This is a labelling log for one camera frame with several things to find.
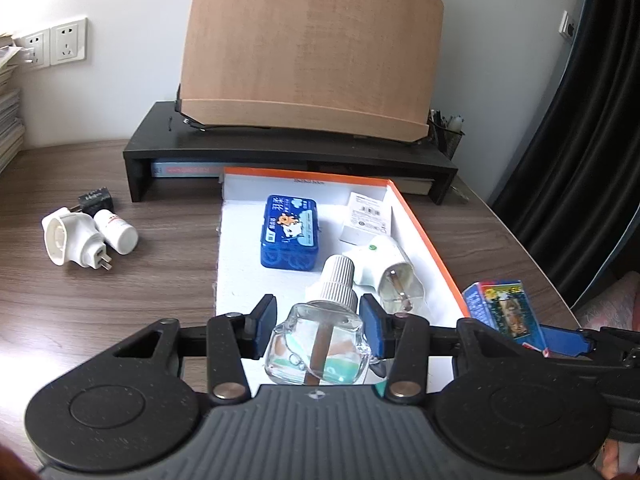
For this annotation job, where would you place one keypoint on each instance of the black mesh pen holder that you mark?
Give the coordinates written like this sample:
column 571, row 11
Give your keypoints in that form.
column 450, row 140

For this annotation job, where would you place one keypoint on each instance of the black power adapter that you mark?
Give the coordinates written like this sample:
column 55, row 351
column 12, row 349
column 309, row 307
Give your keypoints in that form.
column 95, row 201

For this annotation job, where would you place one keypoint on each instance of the black monitor riser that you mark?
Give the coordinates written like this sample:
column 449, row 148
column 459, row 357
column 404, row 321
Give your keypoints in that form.
column 280, row 147

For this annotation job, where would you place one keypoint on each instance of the book with red stripe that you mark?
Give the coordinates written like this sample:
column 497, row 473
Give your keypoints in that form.
column 185, row 170

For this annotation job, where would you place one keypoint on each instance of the pink cloth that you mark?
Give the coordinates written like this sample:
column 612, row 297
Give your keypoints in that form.
column 610, row 305

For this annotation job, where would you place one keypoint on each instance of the clear glass liquid bottle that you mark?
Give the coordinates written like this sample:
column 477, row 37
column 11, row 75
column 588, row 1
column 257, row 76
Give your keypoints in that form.
column 320, row 330

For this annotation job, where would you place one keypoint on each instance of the small white bottle red label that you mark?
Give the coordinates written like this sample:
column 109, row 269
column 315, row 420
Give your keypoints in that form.
column 117, row 232

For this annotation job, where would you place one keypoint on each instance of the white plug-in repellent heater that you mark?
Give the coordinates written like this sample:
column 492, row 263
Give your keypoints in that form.
column 62, row 235

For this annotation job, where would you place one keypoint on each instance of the white wall socket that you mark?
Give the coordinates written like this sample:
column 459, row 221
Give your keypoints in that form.
column 67, row 40
column 35, row 42

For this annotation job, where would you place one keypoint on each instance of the white repellent heater with bottle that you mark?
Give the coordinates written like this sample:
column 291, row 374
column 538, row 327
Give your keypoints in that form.
column 385, row 265

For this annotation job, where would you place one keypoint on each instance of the dark curtain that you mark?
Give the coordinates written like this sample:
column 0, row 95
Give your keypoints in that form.
column 590, row 135

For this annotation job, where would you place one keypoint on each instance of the white cardboard box orange edge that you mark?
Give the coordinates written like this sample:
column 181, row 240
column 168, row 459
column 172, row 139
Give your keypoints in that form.
column 240, row 260

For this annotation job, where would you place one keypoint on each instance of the blue card box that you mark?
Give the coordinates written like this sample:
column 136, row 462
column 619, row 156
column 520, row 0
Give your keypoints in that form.
column 505, row 310

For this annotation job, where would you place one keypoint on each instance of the wooden-backed monitor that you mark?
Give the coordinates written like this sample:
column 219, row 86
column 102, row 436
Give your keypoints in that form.
column 310, row 40

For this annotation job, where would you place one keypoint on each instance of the white wall adapter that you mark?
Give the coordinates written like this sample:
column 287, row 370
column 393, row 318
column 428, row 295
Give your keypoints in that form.
column 567, row 24

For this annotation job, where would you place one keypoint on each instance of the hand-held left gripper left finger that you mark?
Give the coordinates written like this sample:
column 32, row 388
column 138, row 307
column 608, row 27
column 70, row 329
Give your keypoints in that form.
column 267, row 325

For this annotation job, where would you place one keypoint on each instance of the pale book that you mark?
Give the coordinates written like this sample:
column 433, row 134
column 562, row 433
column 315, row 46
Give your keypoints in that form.
column 415, row 186

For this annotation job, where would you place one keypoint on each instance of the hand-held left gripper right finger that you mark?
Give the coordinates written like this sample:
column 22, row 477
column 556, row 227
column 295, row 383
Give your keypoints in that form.
column 372, row 325

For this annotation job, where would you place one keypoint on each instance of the person's right hand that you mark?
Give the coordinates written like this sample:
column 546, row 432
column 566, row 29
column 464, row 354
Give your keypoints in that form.
column 614, row 460

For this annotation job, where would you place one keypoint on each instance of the small white product box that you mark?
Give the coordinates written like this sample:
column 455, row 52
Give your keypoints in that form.
column 367, row 215

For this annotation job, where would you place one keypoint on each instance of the blue dental floss box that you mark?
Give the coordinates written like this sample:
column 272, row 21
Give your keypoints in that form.
column 291, row 232

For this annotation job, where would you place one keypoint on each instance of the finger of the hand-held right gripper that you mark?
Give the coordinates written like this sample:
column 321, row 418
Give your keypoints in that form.
column 567, row 341

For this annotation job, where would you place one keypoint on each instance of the stack of books and papers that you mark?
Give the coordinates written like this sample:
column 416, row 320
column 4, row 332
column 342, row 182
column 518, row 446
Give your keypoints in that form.
column 9, row 120

